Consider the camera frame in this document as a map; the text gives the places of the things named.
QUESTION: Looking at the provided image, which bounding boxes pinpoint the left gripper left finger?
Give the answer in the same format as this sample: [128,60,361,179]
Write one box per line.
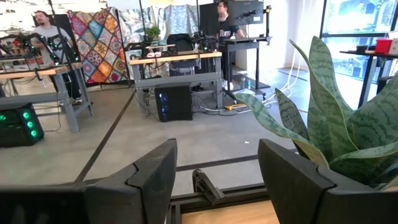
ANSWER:
[0,138,178,224]

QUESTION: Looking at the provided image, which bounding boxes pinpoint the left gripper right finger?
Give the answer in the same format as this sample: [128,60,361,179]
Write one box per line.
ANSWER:
[257,138,398,224]

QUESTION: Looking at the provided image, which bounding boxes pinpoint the black monitor on arm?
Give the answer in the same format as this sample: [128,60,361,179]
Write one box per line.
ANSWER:
[228,0,266,26]

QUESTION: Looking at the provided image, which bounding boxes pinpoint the snake plant in white pot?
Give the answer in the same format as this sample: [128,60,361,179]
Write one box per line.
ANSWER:
[234,35,398,191]

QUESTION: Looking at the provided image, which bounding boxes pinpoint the black computer with blue light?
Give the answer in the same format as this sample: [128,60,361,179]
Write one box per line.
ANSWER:
[154,83,194,123]

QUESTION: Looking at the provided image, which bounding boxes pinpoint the grey workbench with wooden top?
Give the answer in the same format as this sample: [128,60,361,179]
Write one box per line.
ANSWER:
[0,61,94,133]
[129,50,225,119]

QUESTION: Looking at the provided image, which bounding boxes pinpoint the black side table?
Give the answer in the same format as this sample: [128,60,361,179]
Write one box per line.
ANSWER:
[340,49,398,109]

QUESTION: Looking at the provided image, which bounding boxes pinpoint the black computer with green lights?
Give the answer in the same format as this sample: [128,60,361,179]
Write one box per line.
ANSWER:
[0,102,45,149]

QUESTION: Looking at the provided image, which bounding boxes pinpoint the colourful patchwork quilt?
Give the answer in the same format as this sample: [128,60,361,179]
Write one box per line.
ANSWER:
[67,7,129,85]

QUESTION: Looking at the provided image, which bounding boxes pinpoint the black office chair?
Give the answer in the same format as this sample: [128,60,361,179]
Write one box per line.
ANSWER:
[166,32,201,77]

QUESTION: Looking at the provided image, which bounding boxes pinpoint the black standing desk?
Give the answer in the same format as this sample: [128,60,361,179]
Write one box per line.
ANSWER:
[221,4,274,102]

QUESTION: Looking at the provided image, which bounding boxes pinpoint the small green plant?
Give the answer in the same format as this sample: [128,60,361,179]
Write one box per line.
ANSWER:
[144,24,162,42]

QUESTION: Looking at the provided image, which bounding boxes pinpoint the black robot arms with lights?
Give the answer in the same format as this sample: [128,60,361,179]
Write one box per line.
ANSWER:
[0,32,80,65]
[189,29,217,53]

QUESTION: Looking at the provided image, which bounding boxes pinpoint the red box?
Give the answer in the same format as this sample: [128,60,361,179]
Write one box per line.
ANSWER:
[374,38,393,55]

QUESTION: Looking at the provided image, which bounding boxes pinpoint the person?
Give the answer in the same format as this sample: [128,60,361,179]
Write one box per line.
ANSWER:
[30,10,82,105]
[214,0,246,91]

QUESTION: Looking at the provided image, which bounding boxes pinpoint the pale patterned cloth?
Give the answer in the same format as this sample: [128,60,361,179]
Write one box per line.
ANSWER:
[117,4,201,80]

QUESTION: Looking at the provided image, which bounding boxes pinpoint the black flat monitor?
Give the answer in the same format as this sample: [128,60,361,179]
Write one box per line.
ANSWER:
[198,2,220,37]

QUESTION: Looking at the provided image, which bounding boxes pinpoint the black aluminium table frame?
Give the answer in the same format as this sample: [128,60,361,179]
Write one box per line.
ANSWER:
[167,169,271,224]

